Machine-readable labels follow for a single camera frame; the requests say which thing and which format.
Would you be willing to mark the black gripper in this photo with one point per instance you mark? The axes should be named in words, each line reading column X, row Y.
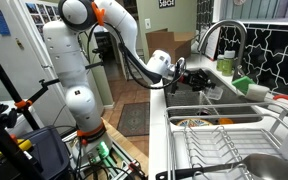
column 193, row 80

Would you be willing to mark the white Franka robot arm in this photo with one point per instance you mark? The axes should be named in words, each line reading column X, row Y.
column 67, row 66

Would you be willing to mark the stainless steel sink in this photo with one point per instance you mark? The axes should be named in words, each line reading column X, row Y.
column 180, row 101

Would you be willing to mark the colourful patterned plate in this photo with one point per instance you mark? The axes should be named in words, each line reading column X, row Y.
column 194, row 123

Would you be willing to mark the brown cardboard box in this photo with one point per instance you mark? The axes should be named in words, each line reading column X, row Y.
column 170, row 41

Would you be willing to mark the kitchen window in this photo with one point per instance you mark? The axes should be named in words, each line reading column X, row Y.
column 260, row 8

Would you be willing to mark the short green soap bottle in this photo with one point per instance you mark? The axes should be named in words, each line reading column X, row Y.
column 220, row 63

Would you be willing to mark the tall green soap bottle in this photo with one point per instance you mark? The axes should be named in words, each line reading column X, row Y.
column 228, row 65

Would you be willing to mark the green sponge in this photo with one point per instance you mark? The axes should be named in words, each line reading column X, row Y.
column 242, row 85

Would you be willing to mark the white paper card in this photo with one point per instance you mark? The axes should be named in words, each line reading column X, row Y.
column 213, row 45

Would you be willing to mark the orange cup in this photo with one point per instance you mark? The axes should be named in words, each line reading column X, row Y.
column 225, row 121

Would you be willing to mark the steel gooseneck faucet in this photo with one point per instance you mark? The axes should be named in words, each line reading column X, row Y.
column 240, row 50

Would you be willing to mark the patterned floor rug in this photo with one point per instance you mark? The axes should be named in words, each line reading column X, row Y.
column 134, row 118

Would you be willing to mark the wooden platform board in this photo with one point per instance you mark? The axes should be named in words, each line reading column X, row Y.
column 127, row 146

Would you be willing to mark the dark blue storage bin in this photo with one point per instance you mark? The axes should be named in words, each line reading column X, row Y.
column 47, row 150

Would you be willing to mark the photo collage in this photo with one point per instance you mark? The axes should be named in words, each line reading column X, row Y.
column 40, row 16

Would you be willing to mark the white refrigerator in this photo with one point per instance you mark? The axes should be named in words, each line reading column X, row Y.
column 17, row 66

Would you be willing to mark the black tripod orange clamp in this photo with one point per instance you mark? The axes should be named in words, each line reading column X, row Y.
column 4, row 79

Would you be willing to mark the blue paper sheet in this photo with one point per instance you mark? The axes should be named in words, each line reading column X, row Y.
column 0, row 21

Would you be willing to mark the white wall outlet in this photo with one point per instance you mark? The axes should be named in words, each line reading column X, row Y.
column 147, row 23

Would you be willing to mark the black and white wall picture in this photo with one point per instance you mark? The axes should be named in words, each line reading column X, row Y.
column 166, row 3

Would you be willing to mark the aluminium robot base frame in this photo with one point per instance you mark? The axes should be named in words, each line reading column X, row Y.
column 117, row 163

